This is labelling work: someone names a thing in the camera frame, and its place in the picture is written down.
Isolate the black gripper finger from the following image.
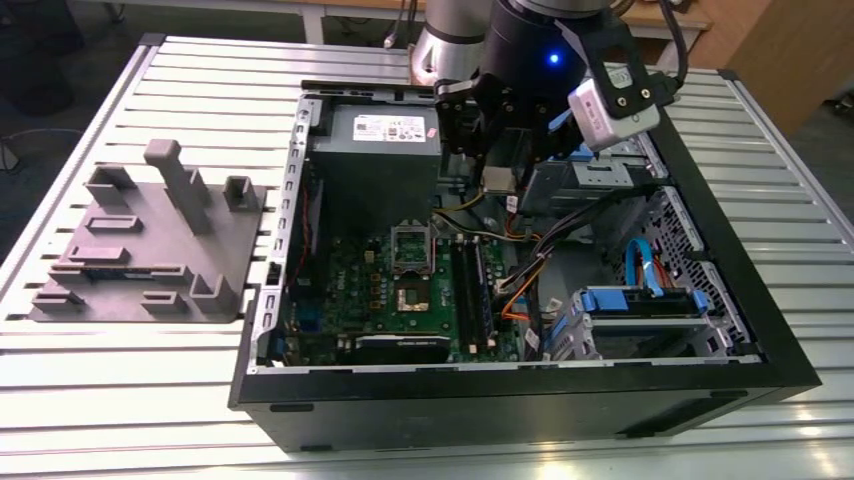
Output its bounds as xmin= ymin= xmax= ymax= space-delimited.
xmin=432 ymin=72 xmax=510 ymax=161
xmin=524 ymin=127 xmax=579 ymax=164

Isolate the silver CPU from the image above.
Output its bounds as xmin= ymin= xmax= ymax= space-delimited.
xmin=480 ymin=166 xmax=520 ymax=195

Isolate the metal socket cover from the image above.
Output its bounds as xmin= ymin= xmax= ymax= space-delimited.
xmin=390 ymin=219 xmax=439 ymax=279

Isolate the CPU socket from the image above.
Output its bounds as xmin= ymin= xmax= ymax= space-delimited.
xmin=391 ymin=282 xmax=434 ymax=315

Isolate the blue disk carrier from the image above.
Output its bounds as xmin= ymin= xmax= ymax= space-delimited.
xmin=576 ymin=287 xmax=710 ymax=320
xmin=547 ymin=107 xmax=599 ymax=162

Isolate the grey metal drive cage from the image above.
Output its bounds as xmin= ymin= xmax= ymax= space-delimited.
xmin=520 ymin=107 xmax=668 ymax=214

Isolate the grey power supply unit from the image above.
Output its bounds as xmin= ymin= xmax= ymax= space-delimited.
xmin=307 ymin=103 xmax=446 ymax=236

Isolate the RAM stick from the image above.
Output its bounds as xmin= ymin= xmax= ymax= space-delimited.
xmin=83 ymin=269 xmax=159 ymax=282
xmin=474 ymin=238 xmax=500 ymax=346

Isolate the black RAM slot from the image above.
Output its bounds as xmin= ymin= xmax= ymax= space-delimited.
xmin=448 ymin=237 xmax=474 ymax=351
xmin=458 ymin=237 xmax=483 ymax=351
xmin=467 ymin=237 xmax=492 ymax=351

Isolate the grey metal disk bay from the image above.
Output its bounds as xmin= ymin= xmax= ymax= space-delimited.
xmin=543 ymin=287 xmax=759 ymax=362

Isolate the green motherboard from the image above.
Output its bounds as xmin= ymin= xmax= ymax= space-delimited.
xmin=285 ymin=219 xmax=528 ymax=366

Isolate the wooden cabinet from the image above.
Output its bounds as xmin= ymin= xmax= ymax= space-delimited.
xmin=686 ymin=0 xmax=854 ymax=141

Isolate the black graphics card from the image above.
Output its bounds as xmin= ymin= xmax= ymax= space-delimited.
xmin=332 ymin=333 xmax=454 ymax=365

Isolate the grey parts rack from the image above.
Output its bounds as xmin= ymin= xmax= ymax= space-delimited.
xmin=25 ymin=138 xmax=268 ymax=324

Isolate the black PC case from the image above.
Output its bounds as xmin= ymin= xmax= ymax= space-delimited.
xmin=227 ymin=78 xmax=823 ymax=454

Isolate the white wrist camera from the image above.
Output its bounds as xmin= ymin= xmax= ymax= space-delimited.
xmin=566 ymin=74 xmax=663 ymax=152

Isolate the black cable bundle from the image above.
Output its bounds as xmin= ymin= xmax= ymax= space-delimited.
xmin=496 ymin=184 xmax=662 ymax=296

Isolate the yellow wire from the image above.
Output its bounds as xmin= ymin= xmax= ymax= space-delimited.
xmin=436 ymin=192 xmax=490 ymax=214

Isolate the black cable with metal plug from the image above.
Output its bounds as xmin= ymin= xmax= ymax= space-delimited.
xmin=383 ymin=0 xmax=410 ymax=50

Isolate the grey white wire bundle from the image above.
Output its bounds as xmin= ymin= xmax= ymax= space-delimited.
xmin=432 ymin=209 xmax=535 ymax=244

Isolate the black camera cable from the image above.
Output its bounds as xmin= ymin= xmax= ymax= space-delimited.
xmin=656 ymin=0 xmax=690 ymax=106

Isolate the blue wire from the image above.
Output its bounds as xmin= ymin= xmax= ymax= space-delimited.
xmin=624 ymin=238 xmax=668 ymax=296

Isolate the red orange wire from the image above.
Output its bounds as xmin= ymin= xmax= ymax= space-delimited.
xmin=650 ymin=257 xmax=676 ymax=292

